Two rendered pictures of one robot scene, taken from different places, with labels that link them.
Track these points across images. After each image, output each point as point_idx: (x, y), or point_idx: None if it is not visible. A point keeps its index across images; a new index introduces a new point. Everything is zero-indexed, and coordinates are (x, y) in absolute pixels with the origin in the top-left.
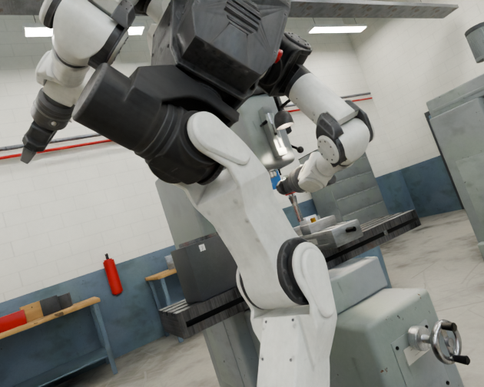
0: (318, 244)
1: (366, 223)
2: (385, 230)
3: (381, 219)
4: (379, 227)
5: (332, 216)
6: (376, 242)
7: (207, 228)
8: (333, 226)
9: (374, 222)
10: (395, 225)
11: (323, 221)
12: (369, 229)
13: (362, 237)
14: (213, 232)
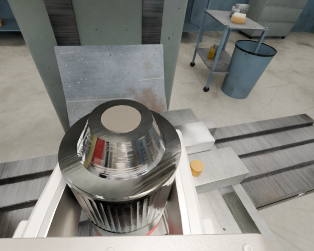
0: (167, 220)
1: (283, 126)
2: (302, 193)
3: (310, 138)
4: (299, 191)
5: (243, 174)
6: (271, 205)
7: (24, 13)
8: (220, 223)
9: (297, 141)
10: None
11: (214, 184)
12: (281, 196)
13: (258, 205)
14: (42, 26)
